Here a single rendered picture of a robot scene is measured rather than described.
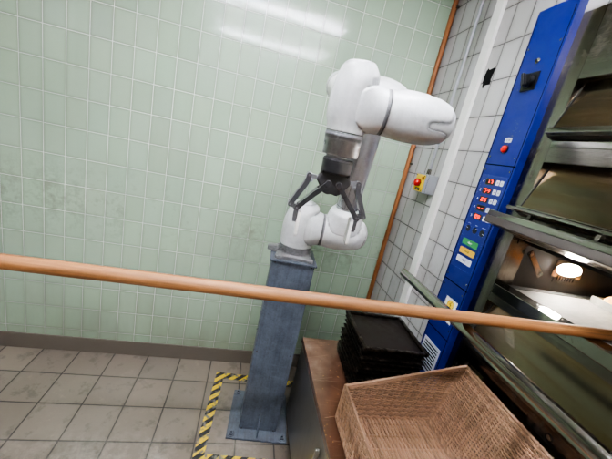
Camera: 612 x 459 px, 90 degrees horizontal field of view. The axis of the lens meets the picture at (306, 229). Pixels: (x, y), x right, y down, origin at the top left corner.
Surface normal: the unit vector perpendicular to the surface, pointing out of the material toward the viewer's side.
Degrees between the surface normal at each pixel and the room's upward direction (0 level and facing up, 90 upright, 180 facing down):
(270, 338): 90
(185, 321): 90
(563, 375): 70
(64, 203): 90
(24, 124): 90
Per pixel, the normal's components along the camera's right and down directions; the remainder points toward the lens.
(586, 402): -0.84, -0.47
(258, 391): 0.07, 0.27
